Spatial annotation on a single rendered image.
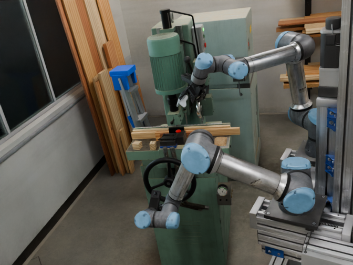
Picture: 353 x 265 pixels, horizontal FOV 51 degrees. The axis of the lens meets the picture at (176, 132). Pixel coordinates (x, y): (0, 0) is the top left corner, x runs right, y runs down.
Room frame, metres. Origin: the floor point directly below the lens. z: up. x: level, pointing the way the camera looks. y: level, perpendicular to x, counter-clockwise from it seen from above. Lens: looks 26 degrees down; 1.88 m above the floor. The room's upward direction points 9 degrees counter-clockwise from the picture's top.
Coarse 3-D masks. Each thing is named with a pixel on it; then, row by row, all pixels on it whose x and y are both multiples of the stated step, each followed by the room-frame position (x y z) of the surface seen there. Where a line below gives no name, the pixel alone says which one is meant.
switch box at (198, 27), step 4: (200, 24) 2.29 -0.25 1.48; (192, 28) 2.22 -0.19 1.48; (196, 28) 2.21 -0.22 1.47; (200, 28) 2.21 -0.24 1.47; (192, 32) 2.22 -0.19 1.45; (196, 32) 2.21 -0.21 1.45; (200, 32) 2.21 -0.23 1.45; (192, 36) 2.22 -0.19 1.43; (200, 36) 2.21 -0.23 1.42; (200, 40) 2.21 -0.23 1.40; (204, 40) 2.28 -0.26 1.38; (200, 44) 2.21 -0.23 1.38; (196, 48) 2.22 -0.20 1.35; (200, 48) 2.21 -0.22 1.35; (196, 52) 2.22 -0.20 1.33; (200, 52) 2.21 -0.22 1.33
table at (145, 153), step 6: (228, 138) 1.86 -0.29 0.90; (144, 144) 1.96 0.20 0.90; (228, 144) 1.79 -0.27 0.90; (132, 150) 1.90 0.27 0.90; (138, 150) 1.89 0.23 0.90; (144, 150) 1.88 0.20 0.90; (150, 150) 1.87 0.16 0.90; (156, 150) 1.86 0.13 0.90; (222, 150) 1.76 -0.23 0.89; (228, 150) 1.75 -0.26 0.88; (132, 156) 1.89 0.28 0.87; (138, 156) 1.88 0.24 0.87; (144, 156) 1.87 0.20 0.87; (150, 156) 1.86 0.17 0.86; (156, 156) 1.86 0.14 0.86
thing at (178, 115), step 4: (180, 108) 2.01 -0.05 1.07; (172, 112) 1.97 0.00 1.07; (176, 112) 1.96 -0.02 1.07; (180, 112) 1.98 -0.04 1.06; (168, 116) 1.95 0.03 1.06; (172, 116) 1.94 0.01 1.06; (176, 116) 1.93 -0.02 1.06; (180, 116) 1.94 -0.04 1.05; (168, 120) 1.95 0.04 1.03; (176, 120) 1.93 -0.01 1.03; (180, 120) 1.94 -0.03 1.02; (176, 124) 1.94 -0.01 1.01; (180, 124) 1.93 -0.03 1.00
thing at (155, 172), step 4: (164, 124) 2.43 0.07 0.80; (144, 168) 1.88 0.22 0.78; (152, 168) 1.86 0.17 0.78; (156, 168) 1.86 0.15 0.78; (160, 168) 1.85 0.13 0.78; (164, 168) 1.85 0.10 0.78; (152, 172) 1.87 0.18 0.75; (156, 172) 1.86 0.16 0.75; (160, 172) 1.85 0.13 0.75; (164, 172) 1.85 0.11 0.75; (204, 172) 1.79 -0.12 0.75; (152, 176) 1.87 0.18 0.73; (156, 176) 1.86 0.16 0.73; (160, 176) 1.85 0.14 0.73; (164, 176) 1.85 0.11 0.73; (196, 176) 1.80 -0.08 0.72; (200, 176) 1.79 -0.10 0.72; (204, 176) 1.79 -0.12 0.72; (208, 176) 1.78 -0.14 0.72; (212, 176) 1.78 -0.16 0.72
